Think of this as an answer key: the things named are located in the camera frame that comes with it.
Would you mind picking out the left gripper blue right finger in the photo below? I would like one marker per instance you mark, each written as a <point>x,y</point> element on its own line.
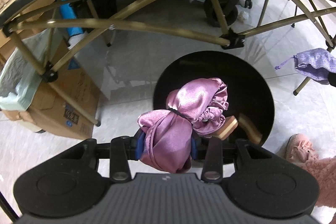
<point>194,147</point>

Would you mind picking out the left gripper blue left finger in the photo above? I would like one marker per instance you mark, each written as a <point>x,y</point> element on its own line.
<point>140,145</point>

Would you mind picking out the purple satin bonnet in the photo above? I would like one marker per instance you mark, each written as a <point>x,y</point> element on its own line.
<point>183,121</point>

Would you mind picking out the lavender drawstring pouch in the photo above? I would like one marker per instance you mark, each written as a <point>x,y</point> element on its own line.
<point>316,64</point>

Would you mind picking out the black round trash bin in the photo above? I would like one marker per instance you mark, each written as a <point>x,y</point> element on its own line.
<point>250,113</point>

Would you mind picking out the pink fuzzy slipper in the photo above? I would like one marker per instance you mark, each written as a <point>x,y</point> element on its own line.
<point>300,149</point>

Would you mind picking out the cardboard box with green liner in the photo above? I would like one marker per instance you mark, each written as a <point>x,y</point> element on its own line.
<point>26,97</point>

